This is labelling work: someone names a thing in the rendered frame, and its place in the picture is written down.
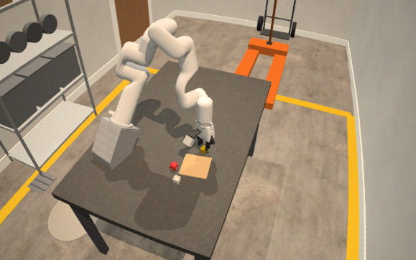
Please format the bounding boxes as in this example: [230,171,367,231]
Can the yellow die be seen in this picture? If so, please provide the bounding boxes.
[200,145,208,154]

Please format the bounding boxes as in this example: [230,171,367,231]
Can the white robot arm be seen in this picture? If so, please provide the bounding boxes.
[109,19,213,128]

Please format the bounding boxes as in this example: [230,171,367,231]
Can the red die with white pips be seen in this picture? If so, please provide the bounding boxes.
[170,162,178,171]

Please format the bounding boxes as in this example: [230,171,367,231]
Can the peach flat mat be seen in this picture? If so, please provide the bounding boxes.
[179,154,212,179]

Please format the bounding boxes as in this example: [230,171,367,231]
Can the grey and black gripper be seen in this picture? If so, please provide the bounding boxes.
[193,120,215,150]

